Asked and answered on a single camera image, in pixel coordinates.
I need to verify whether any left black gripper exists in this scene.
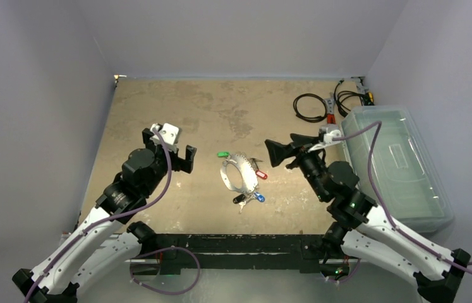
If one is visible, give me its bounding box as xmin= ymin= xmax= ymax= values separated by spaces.
xmin=142 ymin=130 xmax=195 ymax=196

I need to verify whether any silver key holder strip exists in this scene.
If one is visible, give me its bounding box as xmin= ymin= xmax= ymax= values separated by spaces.
xmin=220 ymin=153 xmax=259 ymax=194

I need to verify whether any black key fob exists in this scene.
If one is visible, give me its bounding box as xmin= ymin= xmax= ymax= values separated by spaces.
xmin=233 ymin=194 xmax=247 ymax=214

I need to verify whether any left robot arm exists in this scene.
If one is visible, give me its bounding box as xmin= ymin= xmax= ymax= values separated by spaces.
xmin=12 ymin=123 xmax=197 ymax=302

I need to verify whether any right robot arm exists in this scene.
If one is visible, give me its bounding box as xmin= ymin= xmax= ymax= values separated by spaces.
xmin=265 ymin=131 xmax=471 ymax=302

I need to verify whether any red tagged key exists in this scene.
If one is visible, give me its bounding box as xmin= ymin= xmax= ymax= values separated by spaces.
xmin=250 ymin=158 xmax=268 ymax=180

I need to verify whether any yellow black connector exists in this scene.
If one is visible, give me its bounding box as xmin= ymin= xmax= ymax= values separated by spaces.
xmin=364 ymin=92 xmax=375 ymax=106

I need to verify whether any clear plastic storage bin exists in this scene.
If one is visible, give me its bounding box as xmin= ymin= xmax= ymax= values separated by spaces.
xmin=340 ymin=105 xmax=454 ymax=234

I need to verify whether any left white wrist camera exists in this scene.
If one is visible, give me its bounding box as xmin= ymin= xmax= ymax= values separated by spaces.
xmin=150 ymin=123 xmax=181 ymax=154

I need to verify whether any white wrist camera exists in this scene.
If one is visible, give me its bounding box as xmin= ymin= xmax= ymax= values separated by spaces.
xmin=308 ymin=124 xmax=342 ymax=152
xmin=150 ymin=123 xmax=181 ymax=154

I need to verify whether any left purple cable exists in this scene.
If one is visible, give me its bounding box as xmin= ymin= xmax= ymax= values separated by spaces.
xmin=24 ymin=129 xmax=174 ymax=303

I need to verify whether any purple cable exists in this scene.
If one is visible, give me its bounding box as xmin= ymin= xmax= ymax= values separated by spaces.
xmin=332 ymin=121 xmax=472 ymax=282
xmin=24 ymin=129 xmax=174 ymax=303

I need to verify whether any coiled black cable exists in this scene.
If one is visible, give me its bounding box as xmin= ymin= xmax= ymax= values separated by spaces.
xmin=293 ymin=93 xmax=329 ymax=124

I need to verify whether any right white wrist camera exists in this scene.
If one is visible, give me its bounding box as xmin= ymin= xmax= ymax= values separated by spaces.
xmin=308 ymin=124 xmax=342 ymax=152

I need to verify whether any orange handled tool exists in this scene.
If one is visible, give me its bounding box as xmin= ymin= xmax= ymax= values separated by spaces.
xmin=325 ymin=96 xmax=337 ymax=124

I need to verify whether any black cable bundle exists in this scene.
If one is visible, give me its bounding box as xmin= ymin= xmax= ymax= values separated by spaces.
xmin=333 ymin=78 xmax=366 ymax=118

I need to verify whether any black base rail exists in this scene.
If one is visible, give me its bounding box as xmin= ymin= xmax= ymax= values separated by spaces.
xmin=118 ymin=233 xmax=366 ymax=277

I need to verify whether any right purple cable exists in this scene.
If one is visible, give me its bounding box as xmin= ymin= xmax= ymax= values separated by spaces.
xmin=332 ymin=121 xmax=472 ymax=282

